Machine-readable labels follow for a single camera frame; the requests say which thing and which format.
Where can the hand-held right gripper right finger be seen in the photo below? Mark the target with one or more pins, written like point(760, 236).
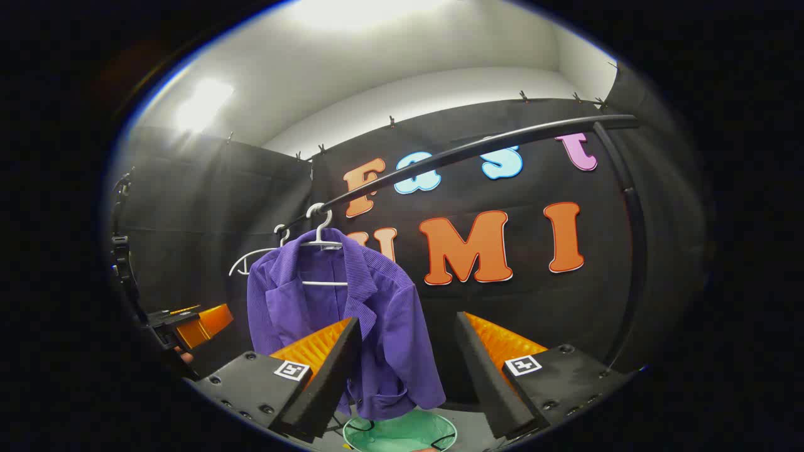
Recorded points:
point(487, 376)

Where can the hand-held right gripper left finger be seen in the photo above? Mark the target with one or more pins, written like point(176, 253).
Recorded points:
point(333, 376)

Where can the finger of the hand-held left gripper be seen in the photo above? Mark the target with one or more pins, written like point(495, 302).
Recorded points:
point(169, 317)
point(210, 320)

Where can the green laundry hamper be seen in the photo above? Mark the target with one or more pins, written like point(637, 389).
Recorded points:
point(402, 433)

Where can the white clothes hanger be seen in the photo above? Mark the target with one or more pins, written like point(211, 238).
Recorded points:
point(248, 255)
point(326, 284)

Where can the black clothes rack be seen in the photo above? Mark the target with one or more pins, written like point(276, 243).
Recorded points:
point(502, 141)

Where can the black stand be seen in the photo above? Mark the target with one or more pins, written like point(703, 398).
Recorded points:
point(120, 257)

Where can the black backdrop cloth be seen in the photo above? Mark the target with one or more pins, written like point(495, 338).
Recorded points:
point(534, 301)

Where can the row of black clips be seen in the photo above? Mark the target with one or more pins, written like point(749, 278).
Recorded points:
point(522, 96)

